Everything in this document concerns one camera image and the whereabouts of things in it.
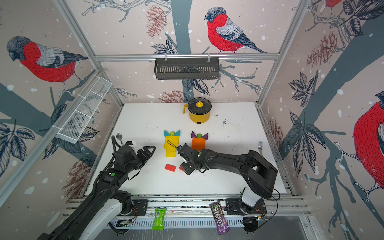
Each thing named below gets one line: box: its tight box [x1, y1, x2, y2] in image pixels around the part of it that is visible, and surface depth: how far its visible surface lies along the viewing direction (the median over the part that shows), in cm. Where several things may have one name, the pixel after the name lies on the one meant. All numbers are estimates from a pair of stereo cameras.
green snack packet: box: [152, 208, 167, 231], surface depth 71 cm
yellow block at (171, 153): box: [166, 149, 177, 158], surface depth 94 cm
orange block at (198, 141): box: [192, 137, 206, 145], surface depth 100 cm
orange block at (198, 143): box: [192, 140, 206, 148], surface depth 100 cm
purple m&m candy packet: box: [209, 200, 230, 235], surface depth 71 cm
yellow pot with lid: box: [183, 97, 212, 124], surface depth 107 cm
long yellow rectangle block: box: [165, 135, 180, 142], surface depth 103 cm
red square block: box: [164, 163, 177, 172], surface depth 89 cm
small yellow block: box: [164, 146, 177, 155], surface depth 95 cm
